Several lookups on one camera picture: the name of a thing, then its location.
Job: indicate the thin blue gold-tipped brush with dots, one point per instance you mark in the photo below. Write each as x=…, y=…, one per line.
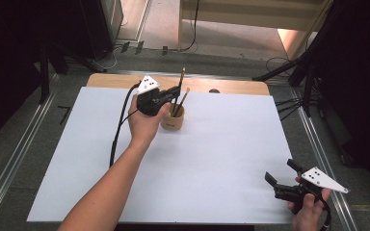
x=184, y=96

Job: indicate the white table sheet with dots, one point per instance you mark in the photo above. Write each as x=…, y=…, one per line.
x=221, y=154

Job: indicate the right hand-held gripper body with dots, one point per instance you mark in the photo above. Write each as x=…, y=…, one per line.
x=321, y=179

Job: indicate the black metal stand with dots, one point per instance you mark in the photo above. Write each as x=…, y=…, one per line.
x=44, y=77
x=309, y=89

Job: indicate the metal floor rail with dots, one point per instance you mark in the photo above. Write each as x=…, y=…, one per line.
x=205, y=76
x=315, y=141
x=16, y=154

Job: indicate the person's left hand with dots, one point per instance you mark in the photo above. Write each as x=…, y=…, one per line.
x=144, y=128

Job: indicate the wooden pencil cup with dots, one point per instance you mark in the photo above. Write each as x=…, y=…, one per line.
x=173, y=123

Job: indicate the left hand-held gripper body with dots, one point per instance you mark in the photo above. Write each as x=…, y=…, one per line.
x=149, y=102

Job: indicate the black floor bracket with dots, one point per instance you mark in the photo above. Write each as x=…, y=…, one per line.
x=165, y=50
x=125, y=47
x=140, y=46

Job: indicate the black curtain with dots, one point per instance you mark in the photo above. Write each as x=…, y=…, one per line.
x=6, y=48
x=359, y=64

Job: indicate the person's right hand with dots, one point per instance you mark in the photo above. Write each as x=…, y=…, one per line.
x=308, y=218

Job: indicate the beige wooden shelf unit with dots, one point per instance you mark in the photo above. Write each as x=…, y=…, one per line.
x=253, y=16

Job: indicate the dark cabinet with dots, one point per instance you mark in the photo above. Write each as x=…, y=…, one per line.
x=112, y=16

